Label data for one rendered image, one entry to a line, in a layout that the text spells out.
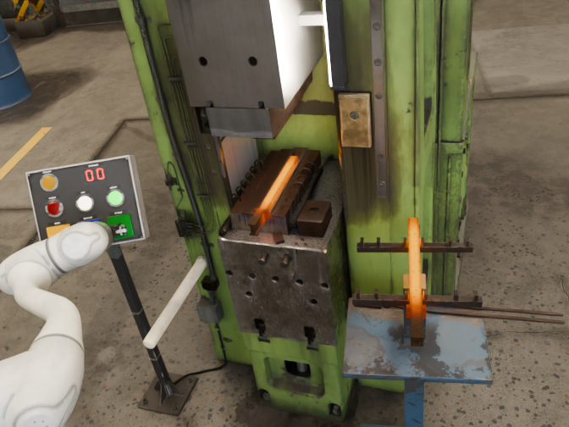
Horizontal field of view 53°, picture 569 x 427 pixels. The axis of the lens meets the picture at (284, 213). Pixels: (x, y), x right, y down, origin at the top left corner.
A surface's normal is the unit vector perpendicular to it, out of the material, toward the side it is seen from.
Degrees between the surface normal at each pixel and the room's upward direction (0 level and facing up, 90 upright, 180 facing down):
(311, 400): 90
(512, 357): 0
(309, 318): 90
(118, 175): 60
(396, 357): 0
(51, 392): 47
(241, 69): 90
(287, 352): 90
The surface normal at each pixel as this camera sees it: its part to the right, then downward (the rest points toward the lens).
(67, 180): 0.04, 0.08
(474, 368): -0.13, -0.81
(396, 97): -0.31, 0.58
